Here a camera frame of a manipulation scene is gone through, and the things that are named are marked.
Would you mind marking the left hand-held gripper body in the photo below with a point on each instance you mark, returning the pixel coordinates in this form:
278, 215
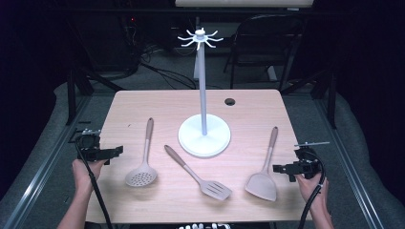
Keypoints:
90, 149

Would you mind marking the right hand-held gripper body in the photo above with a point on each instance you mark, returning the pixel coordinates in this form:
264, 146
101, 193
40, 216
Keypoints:
309, 165

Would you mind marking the beige solid spatula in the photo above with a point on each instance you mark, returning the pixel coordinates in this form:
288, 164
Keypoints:
261, 186

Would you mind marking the beige skimmer spoon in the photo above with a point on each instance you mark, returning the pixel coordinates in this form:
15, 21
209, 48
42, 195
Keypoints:
141, 176

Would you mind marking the beige slotted spatula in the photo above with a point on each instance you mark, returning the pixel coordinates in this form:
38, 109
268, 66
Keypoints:
213, 187

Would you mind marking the white utensil rack stand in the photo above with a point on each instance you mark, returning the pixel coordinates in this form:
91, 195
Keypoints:
203, 136

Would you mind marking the person's right hand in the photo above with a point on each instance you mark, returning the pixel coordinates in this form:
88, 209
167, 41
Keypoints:
310, 189

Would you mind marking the person's left hand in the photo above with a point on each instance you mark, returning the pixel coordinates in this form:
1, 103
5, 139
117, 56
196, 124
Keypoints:
82, 178

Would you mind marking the row of white keys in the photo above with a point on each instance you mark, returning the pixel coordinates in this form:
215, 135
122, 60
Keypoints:
203, 226

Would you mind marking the black folding chair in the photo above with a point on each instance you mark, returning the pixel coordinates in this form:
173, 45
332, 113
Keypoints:
264, 35

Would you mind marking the white board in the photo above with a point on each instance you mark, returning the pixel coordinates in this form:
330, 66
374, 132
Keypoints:
243, 3

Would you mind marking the aluminium floor rail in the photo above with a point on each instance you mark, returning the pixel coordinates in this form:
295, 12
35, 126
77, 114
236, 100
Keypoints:
353, 181
38, 178

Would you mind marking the black frame strut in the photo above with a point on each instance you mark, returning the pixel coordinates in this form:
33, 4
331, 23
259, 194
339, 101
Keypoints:
72, 92
331, 95

